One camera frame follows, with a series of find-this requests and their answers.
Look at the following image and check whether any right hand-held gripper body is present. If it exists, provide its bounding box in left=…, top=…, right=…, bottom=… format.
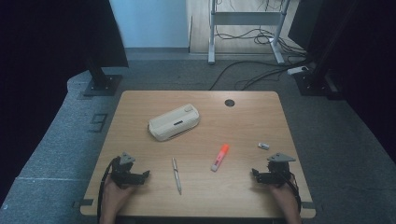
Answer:
left=266, top=152, right=297, bottom=188

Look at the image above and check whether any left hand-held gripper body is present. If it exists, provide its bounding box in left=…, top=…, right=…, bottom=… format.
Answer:
left=110, top=151, right=138, bottom=189

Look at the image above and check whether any orange highlighter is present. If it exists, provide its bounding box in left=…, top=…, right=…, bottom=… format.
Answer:
left=210, top=143, right=231, bottom=173

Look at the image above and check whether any cream fabric pencil case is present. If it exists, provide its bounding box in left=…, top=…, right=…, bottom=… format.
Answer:
left=147, top=103, right=201, bottom=143

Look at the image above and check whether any person's left hand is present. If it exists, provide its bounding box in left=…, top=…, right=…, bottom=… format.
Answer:
left=102, top=176, right=136, bottom=213

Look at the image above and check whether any person's right hand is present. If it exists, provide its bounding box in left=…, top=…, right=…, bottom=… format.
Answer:
left=269, top=183, right=300, bottom=212

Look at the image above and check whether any silver white pen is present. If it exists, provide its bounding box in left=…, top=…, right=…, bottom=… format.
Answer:
left=171, top=157, right=183, bottom=196

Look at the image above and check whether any black tape strip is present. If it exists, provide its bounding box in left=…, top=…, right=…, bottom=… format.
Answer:
left=72, top=198, right=94, bottom=209

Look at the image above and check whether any floor outlet cover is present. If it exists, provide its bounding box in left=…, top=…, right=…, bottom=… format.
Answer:
left=88, top=113, right=109, bottom=133

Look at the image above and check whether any black metal stand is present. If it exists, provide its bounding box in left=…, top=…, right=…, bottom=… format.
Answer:
left=82, top=58, right=123, bottom=98
left=293, top=0, right=347, bottom=101

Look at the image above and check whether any white power strip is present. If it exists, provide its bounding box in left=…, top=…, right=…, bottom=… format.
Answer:
left=286, top=65, right=309, bottom=77

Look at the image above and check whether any black curtain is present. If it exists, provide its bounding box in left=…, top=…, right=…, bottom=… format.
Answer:
left=288, top=0, right=396, bottom=157
left=0, top=0, right=130, bottom=200

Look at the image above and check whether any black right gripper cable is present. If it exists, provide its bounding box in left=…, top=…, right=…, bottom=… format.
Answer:
left=281, top=171, right=303, bottom=216

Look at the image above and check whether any tangle of black floor cables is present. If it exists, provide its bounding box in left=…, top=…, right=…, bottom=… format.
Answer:
left=208, top=0, right=312, bottom=91

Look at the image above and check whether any white metal desk frame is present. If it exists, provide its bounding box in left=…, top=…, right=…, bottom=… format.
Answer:
left=207, top=0, right=291, bottom=65

